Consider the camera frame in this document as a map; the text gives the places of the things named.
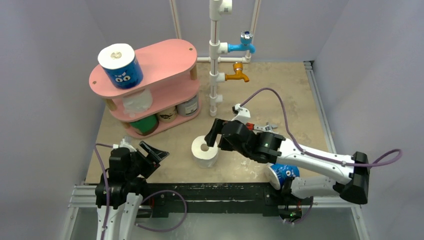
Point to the grey toilet paper roll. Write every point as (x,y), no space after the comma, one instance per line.
(189,107)

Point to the red handled adjustable wrench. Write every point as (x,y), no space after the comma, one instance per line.
(266,128)

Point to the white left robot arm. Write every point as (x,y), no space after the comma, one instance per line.
(120,190)

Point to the plain white toilet paper roll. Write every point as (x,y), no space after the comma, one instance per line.
(138,102)

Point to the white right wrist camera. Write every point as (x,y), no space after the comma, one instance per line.
(241,114)

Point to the pink three-tier shelf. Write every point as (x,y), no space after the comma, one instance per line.
(169,72)

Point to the blue plastic faucet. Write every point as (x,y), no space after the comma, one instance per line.
(246,38)

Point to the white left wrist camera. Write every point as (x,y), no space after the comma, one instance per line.
(125,143)

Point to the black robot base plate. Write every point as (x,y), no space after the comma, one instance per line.
(221,198)

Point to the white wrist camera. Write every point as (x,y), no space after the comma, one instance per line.
(241,114)
(125,143)

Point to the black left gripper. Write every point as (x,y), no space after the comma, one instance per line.
(150,160)

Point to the aluminium frame rail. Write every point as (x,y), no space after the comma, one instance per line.
(298,175)

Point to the blue toilet paper roll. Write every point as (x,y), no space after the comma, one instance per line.
(121,66)

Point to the green brown roll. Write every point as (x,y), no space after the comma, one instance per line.
(146,125)

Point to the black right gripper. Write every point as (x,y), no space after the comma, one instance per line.
(221,133)

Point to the white PVC pipe stand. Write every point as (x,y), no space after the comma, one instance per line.
(218,51)

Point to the orange brass faucet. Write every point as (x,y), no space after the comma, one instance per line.
(238,73)

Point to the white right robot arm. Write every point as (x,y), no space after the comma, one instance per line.
(346,176)

